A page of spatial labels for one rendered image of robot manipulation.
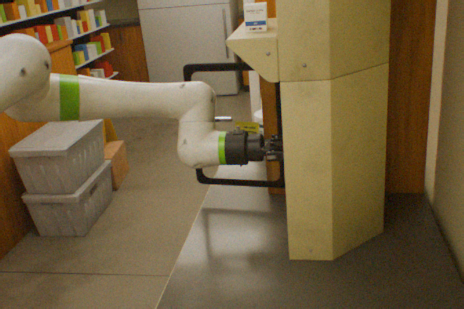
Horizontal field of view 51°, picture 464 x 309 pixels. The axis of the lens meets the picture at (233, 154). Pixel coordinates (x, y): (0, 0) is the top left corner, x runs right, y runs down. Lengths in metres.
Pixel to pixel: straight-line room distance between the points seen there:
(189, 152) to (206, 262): 0.29
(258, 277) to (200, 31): 5.12
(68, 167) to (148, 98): 2.04
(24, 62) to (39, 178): 2.36
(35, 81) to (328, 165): 0.67
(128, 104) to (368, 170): 0.63
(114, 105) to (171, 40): 5.05
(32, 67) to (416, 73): 1.01
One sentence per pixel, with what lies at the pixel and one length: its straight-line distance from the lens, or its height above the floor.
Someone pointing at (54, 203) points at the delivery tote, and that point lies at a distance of 3.41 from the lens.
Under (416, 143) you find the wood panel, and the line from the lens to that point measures 1.57.
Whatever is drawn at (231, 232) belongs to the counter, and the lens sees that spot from 1.43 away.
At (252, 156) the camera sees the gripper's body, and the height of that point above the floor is 1.19.
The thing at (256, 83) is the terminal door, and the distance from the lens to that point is 1.44.
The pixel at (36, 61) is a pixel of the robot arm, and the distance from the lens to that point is 1.09.
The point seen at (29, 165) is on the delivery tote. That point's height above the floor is 0.55.
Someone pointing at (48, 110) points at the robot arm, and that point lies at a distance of 1.24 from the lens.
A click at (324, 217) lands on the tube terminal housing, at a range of 1.23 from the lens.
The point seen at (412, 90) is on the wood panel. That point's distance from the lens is 1.51.
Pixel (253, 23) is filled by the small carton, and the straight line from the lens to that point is 1.17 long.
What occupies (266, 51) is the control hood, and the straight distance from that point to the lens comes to 1.09.
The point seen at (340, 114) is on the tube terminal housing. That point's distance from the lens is 1.14.
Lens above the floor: 1.68
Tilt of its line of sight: 22 degrees down
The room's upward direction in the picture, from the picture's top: 5 degrees counter-clockwise
